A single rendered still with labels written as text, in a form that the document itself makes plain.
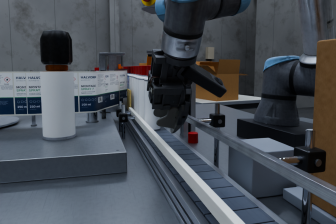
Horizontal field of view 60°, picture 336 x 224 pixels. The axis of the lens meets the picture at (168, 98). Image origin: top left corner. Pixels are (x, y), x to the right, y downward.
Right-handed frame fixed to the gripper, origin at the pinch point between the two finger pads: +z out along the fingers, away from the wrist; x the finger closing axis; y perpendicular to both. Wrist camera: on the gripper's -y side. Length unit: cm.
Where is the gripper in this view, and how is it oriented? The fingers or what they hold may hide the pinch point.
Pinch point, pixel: (175, 127)
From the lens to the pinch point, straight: 69.7
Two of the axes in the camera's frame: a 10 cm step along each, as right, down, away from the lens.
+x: 2.2, 5.8, -7.8
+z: -1.2, 8.1, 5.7
